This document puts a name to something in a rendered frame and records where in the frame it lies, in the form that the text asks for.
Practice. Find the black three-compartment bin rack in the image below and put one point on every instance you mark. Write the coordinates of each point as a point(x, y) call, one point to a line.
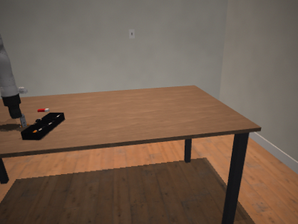
point(45, 125)

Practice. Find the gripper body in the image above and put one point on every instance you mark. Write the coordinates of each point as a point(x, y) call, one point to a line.
point(10, 97)

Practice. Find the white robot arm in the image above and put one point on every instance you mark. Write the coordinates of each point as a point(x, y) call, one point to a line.
point(6, 76)

